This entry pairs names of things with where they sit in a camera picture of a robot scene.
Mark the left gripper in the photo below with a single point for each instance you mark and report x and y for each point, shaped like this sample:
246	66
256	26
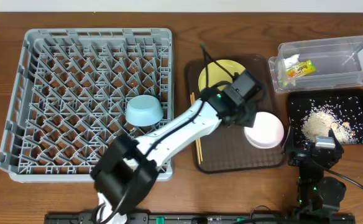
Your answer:
248	116

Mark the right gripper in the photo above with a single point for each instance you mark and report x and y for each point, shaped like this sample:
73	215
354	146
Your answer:
307	150

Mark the rice food scraps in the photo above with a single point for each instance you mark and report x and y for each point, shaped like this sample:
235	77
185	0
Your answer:
311	117

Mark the white napkin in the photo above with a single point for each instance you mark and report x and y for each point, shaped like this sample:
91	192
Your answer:
284	64

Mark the green snack wrapper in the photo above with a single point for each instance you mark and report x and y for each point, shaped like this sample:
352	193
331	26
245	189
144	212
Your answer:
301	69

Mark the light blue bowl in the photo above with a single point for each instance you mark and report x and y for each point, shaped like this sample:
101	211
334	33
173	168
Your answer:
143	110

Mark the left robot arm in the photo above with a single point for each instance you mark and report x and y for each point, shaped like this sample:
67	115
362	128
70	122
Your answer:
127	171

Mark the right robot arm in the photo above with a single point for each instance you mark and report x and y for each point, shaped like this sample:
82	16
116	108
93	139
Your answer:
317	193

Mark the black waste tray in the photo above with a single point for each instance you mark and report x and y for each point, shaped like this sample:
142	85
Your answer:
325	93

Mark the yellow plate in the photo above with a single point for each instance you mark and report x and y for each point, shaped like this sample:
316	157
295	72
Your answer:
217	74

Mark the dark brown serving tray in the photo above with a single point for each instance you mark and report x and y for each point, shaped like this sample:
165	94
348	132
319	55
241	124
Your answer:
227	149

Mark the right wooden chopstick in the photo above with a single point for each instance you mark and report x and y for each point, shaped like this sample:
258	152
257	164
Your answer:
200	149

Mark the clear plastic bin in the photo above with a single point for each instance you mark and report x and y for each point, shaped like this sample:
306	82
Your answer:
338	62

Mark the grey plastic dish rack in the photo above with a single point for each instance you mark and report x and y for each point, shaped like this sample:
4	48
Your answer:
70	95

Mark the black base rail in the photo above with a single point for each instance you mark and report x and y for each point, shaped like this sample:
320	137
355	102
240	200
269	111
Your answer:
144	218

